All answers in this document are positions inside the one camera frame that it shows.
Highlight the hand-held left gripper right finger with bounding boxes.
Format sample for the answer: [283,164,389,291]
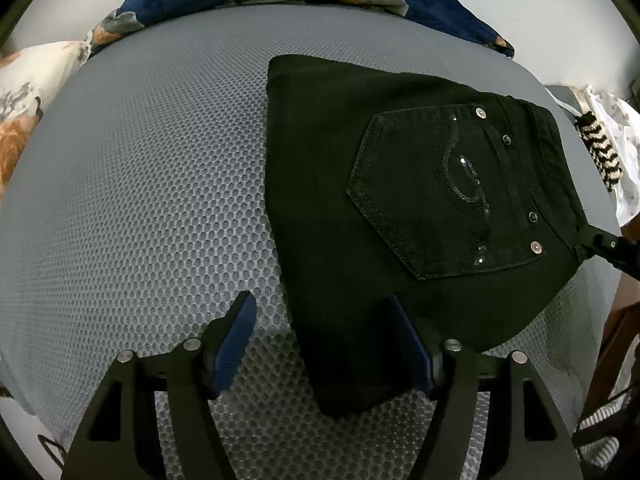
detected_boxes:
[385,294,583,480]

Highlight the floral pillow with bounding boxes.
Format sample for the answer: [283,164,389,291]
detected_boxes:
[0,40,93,201]

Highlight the black pants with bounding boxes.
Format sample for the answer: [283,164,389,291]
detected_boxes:
[265,54,591,417]

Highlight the blue floral blanket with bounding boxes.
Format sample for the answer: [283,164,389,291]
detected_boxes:
[90,0,516,61]

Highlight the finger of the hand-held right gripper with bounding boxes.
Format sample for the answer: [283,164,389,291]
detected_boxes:
[575,225,640,281]

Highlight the black white striped cloth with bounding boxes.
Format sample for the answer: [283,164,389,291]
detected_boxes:
[575,110,626,193]

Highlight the grey mesh mat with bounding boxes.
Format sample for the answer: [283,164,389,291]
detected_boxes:
[0,2,623,480]

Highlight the grey striped cloth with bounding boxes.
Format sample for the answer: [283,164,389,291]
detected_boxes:
[575,400,640,466]

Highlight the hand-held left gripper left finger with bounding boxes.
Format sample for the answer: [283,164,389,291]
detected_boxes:
[60,290,258,480]

